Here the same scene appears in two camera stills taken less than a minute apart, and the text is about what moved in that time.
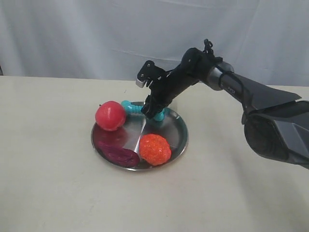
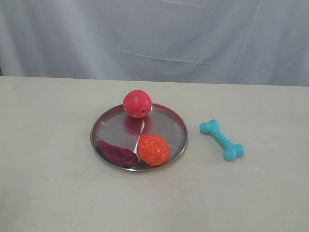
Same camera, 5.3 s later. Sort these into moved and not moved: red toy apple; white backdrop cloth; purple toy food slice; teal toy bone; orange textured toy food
Moved: teal toy bone; red toy apple
Not moved: white backdrop cloth; purple toy food slice; orange textured toy food
